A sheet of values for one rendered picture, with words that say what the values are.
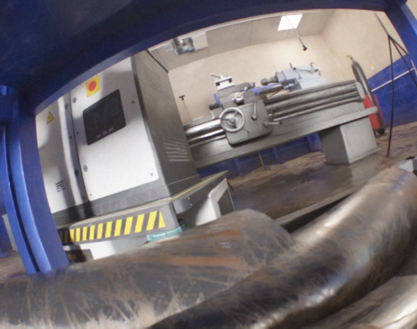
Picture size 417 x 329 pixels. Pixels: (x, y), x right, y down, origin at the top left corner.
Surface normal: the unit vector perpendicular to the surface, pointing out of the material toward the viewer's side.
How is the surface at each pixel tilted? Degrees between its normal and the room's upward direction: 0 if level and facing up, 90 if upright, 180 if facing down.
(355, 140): 90
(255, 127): 90
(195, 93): 90
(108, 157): 90
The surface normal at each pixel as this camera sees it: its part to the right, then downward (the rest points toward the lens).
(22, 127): 0.95, -0.29
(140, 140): -0.19, 0.03
